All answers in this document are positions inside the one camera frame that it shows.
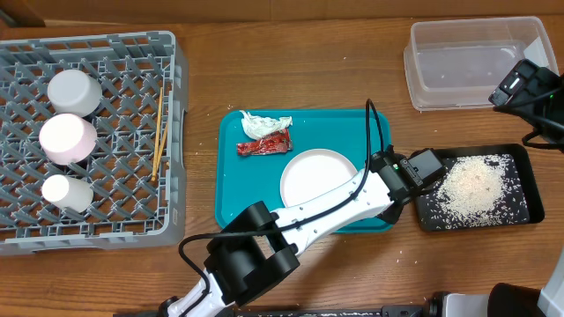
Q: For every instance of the pink bowl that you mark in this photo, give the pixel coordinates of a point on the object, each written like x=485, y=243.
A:
x=67, y=138

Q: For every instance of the cream white cup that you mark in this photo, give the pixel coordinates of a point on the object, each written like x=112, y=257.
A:
x=66, y=192

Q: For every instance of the red snack wrapper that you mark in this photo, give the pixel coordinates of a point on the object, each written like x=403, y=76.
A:
x=276, y=142

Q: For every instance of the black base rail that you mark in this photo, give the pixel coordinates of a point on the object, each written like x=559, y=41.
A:
x=385, y=311

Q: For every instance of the crumpled white napkin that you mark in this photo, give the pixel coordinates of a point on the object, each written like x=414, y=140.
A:
x=257, y=127

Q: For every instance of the teal serving tray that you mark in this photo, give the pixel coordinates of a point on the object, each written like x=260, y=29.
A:
x=243, y=180

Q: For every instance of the grey bowl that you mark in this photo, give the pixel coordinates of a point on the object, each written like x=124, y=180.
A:
x=74, y=92

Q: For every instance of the wooden chopstick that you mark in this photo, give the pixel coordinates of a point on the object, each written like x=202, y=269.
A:
x=157, y=135
x=159, y=154

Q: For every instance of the grey plastic dish rack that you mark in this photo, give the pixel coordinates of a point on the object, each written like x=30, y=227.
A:
x=128, y=209

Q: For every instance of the large white plate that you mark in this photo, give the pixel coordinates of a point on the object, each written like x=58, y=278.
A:
x=313, y=173

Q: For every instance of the clear plastic bin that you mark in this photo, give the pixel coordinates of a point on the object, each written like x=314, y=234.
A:
x=456, y=64

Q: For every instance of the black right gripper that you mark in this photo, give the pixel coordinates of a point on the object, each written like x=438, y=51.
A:
x=542, y=91

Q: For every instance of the pile of rice grains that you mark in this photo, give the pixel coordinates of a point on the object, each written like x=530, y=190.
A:
x=476, y=191

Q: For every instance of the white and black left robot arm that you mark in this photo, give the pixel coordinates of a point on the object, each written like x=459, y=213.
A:
x=260, y=247

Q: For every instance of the black rectangular tray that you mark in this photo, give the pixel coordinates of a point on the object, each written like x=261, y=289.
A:
x=523, y=166

